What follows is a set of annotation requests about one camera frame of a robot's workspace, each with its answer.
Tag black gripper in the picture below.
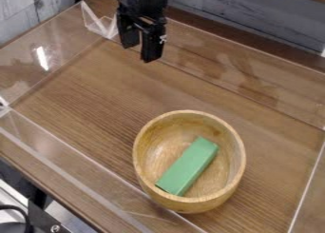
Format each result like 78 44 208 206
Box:
116 0 168 63

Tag black cable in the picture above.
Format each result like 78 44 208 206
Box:
0 204 36 233

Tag green rectangular block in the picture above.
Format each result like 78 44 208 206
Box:
155 137 219 196

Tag clear acrylic enclosure walls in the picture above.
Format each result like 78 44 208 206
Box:
0 0 325 233

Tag clear acrylic corner bracket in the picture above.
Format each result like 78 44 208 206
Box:
80 2 117 40

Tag black table mount bracket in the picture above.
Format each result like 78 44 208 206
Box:
28 196 72 233

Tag wooden brown bowl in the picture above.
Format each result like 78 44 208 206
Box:
132 110 246 214

